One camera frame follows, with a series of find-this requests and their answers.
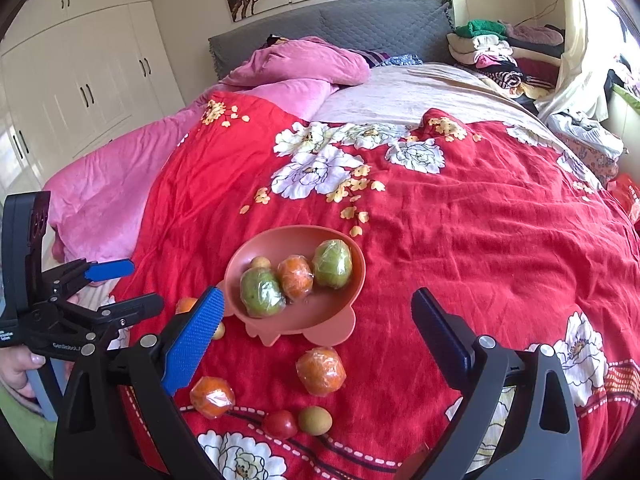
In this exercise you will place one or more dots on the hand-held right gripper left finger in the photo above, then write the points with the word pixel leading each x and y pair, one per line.
pixel 200 340

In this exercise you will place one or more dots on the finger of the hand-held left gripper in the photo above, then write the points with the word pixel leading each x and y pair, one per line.
pixel 107 270
pixel 135 306

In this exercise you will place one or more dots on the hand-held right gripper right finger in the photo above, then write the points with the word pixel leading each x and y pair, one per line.
pixel 440 335

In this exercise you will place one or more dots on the small brown longan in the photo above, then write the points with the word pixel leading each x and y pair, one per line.
pixel 219 331
pixel 260 262
pixel 315 420

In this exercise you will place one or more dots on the plastic-wrapped orange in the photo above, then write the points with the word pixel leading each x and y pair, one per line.
pixel 321 371
pixel 212 396
pixel 295 276
pixel 186 305

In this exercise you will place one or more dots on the plastic-wrapped green fruit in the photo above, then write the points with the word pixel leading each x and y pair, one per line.
pixel 332 263
pixel 262 292

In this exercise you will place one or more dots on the red tomato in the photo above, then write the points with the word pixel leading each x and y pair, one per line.
pixel 280 424

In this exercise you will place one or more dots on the pink plastic bowl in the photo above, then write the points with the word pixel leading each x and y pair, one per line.
pixel 320 310

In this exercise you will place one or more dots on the person's left forearm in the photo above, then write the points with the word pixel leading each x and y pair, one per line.
pixel 25 430

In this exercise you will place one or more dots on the person's left hand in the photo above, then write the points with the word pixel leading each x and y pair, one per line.
pixel 15 365

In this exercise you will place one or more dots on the pink quilt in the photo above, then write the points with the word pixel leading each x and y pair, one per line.
pixel 115 185

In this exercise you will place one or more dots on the red floral blanket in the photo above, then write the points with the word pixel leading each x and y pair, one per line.
pixel 475 235

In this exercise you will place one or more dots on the white wardrobe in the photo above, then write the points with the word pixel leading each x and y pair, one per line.
pixel 100 75

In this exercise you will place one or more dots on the red bag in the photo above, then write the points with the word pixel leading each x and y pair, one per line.
pixel 627 195

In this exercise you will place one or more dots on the beige bed sheet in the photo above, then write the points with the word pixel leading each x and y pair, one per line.
pixel 410 90

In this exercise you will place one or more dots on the crumpled white clothing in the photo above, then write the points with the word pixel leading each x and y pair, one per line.
pixel 585 130

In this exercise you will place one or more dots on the blue floral pillow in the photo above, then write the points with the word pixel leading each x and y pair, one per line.
pixel 405 60

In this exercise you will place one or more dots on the striped dark pillow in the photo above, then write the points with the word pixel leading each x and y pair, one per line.
pixel 374 57

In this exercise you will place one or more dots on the pile of folded clothes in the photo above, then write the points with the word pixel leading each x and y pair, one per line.
pixel 480 50

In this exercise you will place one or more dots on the green sill cushion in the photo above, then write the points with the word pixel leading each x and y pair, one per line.
pixel 629 96

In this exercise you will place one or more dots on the cream curtain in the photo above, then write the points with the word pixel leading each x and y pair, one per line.
pixel 575 60

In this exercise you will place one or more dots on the dark clothes on sill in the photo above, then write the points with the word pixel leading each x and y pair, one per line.
pixel 622 75

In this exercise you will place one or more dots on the grey quilted headboard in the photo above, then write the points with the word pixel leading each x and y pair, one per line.
pixel 350 20

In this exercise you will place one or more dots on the window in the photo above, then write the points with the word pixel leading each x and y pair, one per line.
pixel 622 30

